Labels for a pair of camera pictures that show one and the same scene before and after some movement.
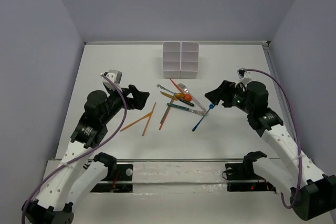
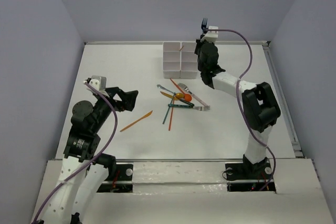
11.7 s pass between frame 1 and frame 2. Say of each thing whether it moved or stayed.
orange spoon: stayed
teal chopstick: stayed
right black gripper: moved
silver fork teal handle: moved
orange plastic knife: stayed
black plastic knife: stayed
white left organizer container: stayed
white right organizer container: stayed
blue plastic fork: moved
